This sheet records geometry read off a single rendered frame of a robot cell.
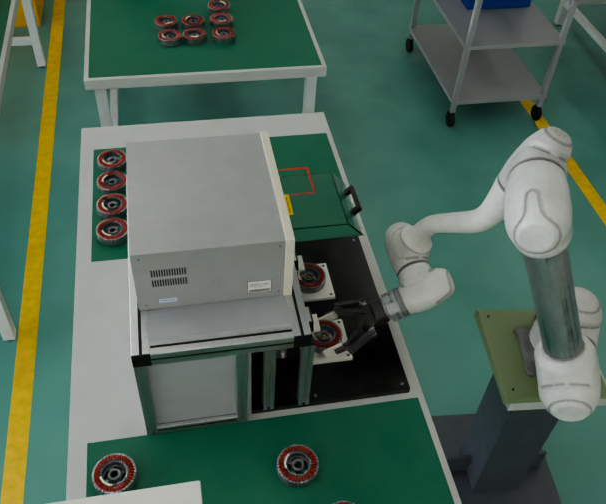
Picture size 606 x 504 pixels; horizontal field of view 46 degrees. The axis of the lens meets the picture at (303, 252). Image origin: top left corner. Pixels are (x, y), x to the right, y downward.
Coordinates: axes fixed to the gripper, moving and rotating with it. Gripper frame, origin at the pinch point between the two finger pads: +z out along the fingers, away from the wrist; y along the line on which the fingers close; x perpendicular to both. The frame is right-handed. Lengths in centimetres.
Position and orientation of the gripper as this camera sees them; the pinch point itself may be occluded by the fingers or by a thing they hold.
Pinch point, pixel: (325, 336)
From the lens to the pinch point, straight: 216.2
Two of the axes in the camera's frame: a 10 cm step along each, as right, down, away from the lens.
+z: -8.8, 4.2, 2.0
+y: 1.9, 7.1, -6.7
